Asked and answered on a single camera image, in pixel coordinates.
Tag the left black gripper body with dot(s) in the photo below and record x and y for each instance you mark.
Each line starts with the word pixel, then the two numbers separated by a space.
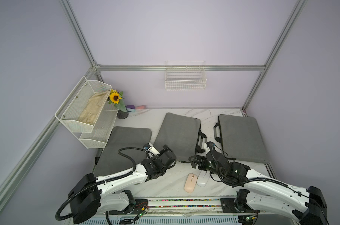
pixel 162 152

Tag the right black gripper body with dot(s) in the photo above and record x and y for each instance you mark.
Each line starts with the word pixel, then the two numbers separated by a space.
pixel 204 164

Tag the white computer mouse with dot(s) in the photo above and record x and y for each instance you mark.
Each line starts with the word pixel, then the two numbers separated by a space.
pixel 203 178

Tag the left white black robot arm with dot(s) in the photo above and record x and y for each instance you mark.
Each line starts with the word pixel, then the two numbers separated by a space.
pixel 108 193

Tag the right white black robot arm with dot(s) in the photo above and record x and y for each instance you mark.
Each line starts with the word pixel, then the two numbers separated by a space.
pixel 257 192

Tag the pink computer mouse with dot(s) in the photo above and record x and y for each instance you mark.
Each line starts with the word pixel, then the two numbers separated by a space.
pixel 190 183

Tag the pastel toy mushrooms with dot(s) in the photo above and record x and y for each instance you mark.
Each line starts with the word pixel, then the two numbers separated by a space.
pixel 132 108

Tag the lower white mesh shelf basket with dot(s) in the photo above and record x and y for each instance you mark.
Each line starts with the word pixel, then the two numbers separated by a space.
pixel 99 137

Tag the white mesh shelf basket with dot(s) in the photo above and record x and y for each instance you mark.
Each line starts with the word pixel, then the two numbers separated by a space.
pixel 69 112
pixel 99 137

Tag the artificial sunflower bouquet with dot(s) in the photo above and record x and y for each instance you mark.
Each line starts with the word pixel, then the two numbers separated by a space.
pixel 115 98

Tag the beige cloth in basket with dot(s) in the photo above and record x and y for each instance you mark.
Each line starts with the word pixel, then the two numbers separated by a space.
pixel 93 108

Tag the upper white mesh shelf basket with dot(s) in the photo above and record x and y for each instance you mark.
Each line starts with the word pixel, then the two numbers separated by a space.
pixel 69 112

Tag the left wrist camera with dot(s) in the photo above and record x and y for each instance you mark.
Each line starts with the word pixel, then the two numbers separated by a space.
pixel 150 150

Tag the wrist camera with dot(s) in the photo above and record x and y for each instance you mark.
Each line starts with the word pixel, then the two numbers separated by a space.
pixel 150 150
pixel 210 146

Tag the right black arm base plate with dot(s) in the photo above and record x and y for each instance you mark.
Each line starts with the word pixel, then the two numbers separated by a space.
pixel 229 205

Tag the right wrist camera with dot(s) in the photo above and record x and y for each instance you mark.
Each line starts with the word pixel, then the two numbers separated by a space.
pixel 210 146

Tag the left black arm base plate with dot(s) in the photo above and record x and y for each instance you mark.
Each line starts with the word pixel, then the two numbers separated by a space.
pixel 136 206

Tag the white wire wall basket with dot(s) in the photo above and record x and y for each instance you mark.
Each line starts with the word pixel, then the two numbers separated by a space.
pixel 185 76

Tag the aluminium frame rails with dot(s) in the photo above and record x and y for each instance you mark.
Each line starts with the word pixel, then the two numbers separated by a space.
pixel 19 173

